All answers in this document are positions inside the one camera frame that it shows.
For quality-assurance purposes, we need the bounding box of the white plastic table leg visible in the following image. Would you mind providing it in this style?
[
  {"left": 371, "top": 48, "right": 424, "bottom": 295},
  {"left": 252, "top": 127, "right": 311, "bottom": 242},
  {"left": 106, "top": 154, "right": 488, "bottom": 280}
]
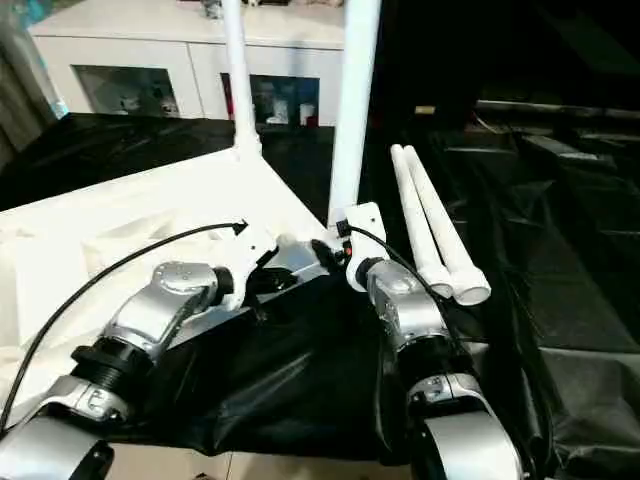
[
  {"left": 326, "top": 0, "right": 382, "bottom": 232},
  {"left": 389, "top": 143, "right": 452, "bottom": 297},
  {"left": 401, "top": 144, "right": 492, "bottom": 308},
  {"left": 222, "top": 0, "right": 262, "bottom": 162}
]

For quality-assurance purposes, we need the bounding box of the white plastic table top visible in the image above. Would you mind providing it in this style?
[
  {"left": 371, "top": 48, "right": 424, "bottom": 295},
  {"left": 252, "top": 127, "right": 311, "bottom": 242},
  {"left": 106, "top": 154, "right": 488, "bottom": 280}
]
[{"left": 0, "top": 144, "right": 342, "bottom": 407}]

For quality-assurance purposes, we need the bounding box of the black mat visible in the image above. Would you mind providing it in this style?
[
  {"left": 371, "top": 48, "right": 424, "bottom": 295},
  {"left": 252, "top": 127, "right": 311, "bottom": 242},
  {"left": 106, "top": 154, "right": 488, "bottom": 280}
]
[{"left": 0, "top": 109, "right": 640, "bottom": 480}]

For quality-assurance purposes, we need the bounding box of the red object behind glass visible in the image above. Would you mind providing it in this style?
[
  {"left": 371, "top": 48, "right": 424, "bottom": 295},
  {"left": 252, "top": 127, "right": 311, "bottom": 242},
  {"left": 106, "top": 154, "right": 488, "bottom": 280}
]
[{"left": 220, "top": 73, "right": 235, "bottom": 120}]

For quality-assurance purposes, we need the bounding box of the white cabinet with glass doors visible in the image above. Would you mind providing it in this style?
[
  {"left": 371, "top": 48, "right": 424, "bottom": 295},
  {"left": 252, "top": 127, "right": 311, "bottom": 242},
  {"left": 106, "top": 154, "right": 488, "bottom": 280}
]
[{"left": 27, "top": 0, "right": 352, "bottom": 130}]

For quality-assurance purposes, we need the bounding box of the teal patterned hanging cloth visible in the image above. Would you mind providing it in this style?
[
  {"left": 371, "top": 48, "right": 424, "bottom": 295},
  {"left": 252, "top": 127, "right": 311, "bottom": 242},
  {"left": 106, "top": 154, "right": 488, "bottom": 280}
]
[{"left": 47, "top": 93, "right": 70, "bottom": 120}]

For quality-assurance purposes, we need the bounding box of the grey curtain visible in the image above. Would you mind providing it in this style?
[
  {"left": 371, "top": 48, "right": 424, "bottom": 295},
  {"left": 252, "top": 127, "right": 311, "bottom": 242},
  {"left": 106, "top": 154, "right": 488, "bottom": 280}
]
[{"left": 0, "top": 0, "right": 62, "bottom": 157}]

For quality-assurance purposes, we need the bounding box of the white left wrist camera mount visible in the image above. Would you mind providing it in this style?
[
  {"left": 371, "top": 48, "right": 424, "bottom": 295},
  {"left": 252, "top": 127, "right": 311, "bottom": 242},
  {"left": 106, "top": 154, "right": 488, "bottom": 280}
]
[{"left": 226, "top": 227, "right": 280, "bottom": 310}]

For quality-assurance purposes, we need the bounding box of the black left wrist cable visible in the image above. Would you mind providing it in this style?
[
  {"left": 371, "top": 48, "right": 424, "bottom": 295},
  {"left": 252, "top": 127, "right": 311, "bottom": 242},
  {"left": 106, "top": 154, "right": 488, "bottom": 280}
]
[{"left": 0, "top": 218, "right": 250, "bottom": 432}]

